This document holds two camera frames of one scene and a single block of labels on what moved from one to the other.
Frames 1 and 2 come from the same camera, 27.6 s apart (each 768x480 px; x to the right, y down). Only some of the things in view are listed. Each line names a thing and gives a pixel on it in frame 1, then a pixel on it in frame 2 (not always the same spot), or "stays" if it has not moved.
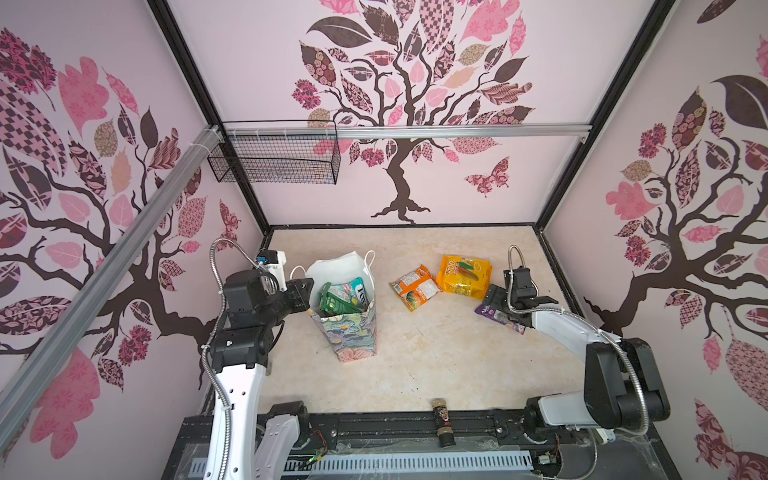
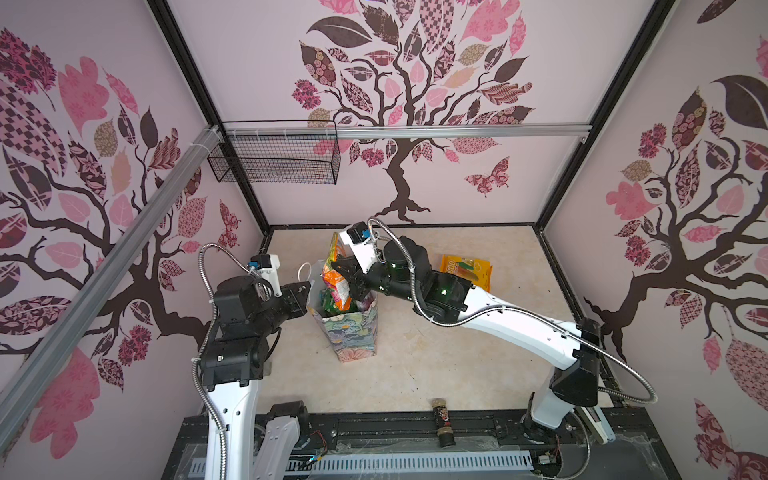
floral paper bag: (353, 336) stays
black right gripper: (499, 292) to (358, 279)
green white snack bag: (336, 299) stays
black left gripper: (296, 289) stays
